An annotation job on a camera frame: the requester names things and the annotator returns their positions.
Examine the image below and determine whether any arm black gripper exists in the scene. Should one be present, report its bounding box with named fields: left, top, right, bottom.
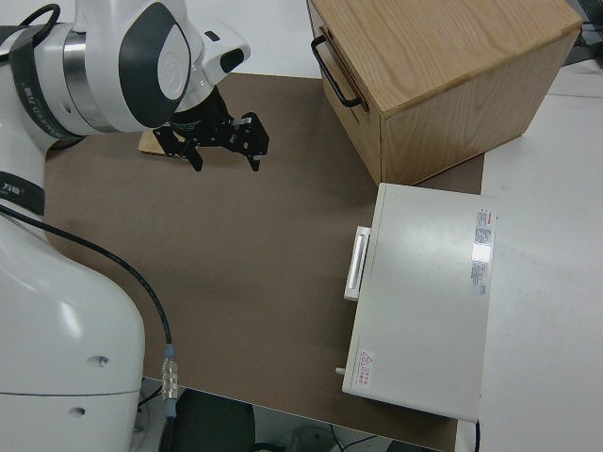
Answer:
left=151, top=89, right=271, bottom=174

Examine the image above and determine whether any wooden mug tree stand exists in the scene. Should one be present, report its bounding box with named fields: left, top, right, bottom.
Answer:
left=137, top=130, right=167, bottom=157

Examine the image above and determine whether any brown table mat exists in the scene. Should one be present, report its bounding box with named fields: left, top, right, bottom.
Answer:
left=42, top=72, right=487, bottom=442

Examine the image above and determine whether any wooden drawer cabinet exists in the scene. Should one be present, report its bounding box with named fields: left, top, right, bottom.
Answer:
left=306, top=0, right=583, bottom=186

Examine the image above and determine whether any white box appliance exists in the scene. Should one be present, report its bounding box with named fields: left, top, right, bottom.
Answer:
left=333, top=182, right=500, bottom=422

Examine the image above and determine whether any black object under table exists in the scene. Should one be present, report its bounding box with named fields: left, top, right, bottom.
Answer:
left=171, top=389, right=256, bottom=452

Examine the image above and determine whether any black cabinet handle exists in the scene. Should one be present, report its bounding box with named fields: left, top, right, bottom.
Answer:
left=310, top=37, right=365, bottom=109

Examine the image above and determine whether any black cable with metal connector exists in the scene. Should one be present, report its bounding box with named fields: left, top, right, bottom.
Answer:
left=0, top=202, right=181, bottom=452

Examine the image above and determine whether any white appliance handle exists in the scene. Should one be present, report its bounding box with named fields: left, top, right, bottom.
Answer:
left=343, top=226, right=372, bottom=301

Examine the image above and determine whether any black arm strap with print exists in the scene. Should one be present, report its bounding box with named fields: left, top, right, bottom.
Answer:
left=0, top=168, right=47, bottom=218

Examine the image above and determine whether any wide black arm strap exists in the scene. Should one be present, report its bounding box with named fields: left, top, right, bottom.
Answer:
left=0, top=3, right=65, bottom=142

